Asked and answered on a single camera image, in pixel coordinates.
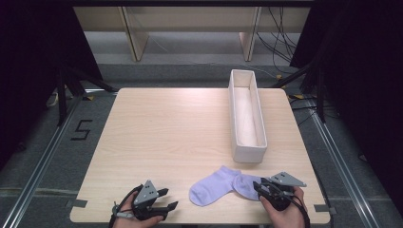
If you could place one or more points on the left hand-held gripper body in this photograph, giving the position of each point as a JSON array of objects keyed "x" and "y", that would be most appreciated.
[{"x": 145, "y": 193}]

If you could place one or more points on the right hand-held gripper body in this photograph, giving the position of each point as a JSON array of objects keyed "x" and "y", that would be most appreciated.
[{"x": 280, "y": 196}]

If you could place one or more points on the lavender sock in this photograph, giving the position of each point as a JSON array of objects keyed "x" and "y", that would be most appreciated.
[
  {"x": 245, "y": 186},
  {"x": 210, "y": 188}
]

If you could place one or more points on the long white box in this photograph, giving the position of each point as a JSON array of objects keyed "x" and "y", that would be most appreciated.
[{"x": 248, "y": 152}]

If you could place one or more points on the person's right hand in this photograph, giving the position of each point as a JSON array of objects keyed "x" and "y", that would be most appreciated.
[{"x": 285, "y": 220}]

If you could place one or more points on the person's left hand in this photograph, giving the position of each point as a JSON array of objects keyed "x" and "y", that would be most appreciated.
[{"x": 130, "y": 223}]

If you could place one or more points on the grey tape strip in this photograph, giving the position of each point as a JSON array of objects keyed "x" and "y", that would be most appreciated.
[
  {"x": 77, "y": 203},
  {"x": 323, "y": 208}
]

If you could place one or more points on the black metal stand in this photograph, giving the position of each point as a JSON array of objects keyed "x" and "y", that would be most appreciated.
[
  {"x": 62, "y": 101},
  {"x": 320, "y": 95}
]

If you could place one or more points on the black curtain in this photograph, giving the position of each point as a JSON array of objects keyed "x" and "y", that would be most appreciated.
[
  {"x": 31, "y": 63},
  {"x": 364, "y": 79}
]

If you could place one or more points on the beige desk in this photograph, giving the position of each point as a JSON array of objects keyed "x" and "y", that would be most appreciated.
[{"x": 139, "y": 41}]

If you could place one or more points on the metal floor rail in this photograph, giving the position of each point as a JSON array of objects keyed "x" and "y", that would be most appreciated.
[
  {"x": 338, "y": 160},
  {"x": 42, "y": 164}
]

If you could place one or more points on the black frame bar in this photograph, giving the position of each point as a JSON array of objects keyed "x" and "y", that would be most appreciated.
[{"x": 190, "y": 3}]

